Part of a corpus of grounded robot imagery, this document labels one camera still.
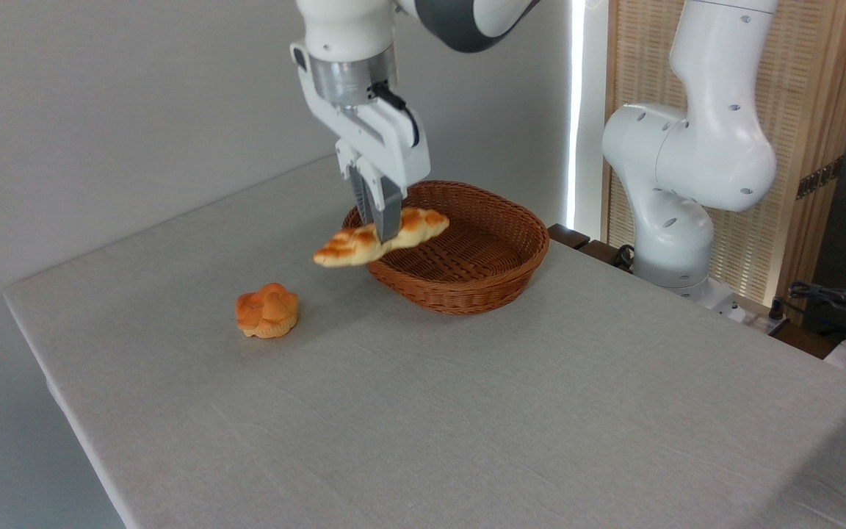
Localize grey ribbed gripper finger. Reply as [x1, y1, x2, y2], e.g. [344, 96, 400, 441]
[347, 163, 377, 226]
[366, 170, 405, 244]

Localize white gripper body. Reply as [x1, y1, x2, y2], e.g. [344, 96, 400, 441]
[290, 43, 432, 201]

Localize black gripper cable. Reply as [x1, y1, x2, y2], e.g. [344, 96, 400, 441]
[369, 81, 422, 148]

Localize black cable bundle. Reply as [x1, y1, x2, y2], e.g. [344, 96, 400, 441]
[770, 279, 846, 348]

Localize grey fabric tablecloth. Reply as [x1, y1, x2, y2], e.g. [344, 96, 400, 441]
[3, 156, 846, 529]

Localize round orange bread bun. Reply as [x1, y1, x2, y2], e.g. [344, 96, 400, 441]
[235, 282, 300, 339]

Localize vertical white light strip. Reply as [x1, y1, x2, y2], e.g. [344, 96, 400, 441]
[567, 0, 588, 230]

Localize long braided bread loaf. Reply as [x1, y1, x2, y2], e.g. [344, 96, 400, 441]
[312, 206, 451, 269]

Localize brown wicker basket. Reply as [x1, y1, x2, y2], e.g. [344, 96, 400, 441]
[341, 180, 550, 316]

